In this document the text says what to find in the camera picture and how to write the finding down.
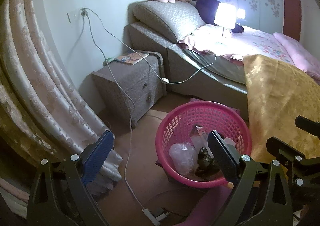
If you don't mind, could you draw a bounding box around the brown wooden door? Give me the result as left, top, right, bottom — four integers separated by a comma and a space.
282, 0, 302, 42

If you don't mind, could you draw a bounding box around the white lamp cable with switch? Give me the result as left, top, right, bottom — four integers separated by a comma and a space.
85, 8, 225, 84

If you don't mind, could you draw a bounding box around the colourful book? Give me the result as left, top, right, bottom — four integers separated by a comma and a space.
114, 51, 150, 65

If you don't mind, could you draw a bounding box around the dark purple wrapper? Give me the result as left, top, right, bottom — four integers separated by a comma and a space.
197, 146, 216, 165

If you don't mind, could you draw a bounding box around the white table lamp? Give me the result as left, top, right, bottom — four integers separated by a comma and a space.
214, 2, 237, 39

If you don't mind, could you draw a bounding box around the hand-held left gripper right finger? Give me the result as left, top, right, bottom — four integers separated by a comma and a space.
207, 130, 293, 226

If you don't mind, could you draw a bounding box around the beige upholstered nightstand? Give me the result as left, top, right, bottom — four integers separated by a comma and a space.
91, 51, 167, 128

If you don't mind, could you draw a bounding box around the white power strip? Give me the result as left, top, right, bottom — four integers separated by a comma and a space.
141, 206, 170, 226

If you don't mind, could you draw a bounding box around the grey power cable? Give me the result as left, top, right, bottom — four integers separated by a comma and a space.
81, 12, 150, 213

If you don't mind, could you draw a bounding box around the large purple plush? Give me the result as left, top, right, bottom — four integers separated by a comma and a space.
196, 0, 244, 33

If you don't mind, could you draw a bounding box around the brown crumpled sock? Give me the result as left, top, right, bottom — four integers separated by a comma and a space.
194, 163, 227, 179

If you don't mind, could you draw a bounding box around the pink plastic mesh basket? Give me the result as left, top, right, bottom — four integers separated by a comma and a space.
155, 101, 252, 189

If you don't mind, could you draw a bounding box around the clear bubble wrap bag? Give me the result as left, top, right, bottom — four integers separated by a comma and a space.
169, 142, 198, 176

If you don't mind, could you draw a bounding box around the gold floral tablecloth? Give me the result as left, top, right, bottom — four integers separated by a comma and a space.
243, 54, 320, 164

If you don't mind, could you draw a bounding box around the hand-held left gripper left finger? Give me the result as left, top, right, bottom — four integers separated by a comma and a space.
26, 130, 115, 226

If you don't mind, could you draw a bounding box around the folded pink quilt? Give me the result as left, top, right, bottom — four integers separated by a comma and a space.
273, 32, 320, 79

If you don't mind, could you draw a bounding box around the beige patterned curtain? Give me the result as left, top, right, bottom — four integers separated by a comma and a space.
0, 0, 123, 206

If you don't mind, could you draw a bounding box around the floral pink bed sheet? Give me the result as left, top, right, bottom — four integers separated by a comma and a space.
195, 24, 295, 66

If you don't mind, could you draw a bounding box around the grey patterned pillow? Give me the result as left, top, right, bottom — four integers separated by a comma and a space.
132, 0, 207, 42

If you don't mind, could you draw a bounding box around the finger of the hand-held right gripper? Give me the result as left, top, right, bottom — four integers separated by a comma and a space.
294, 115, 320, 139
266, 137, 320, 191

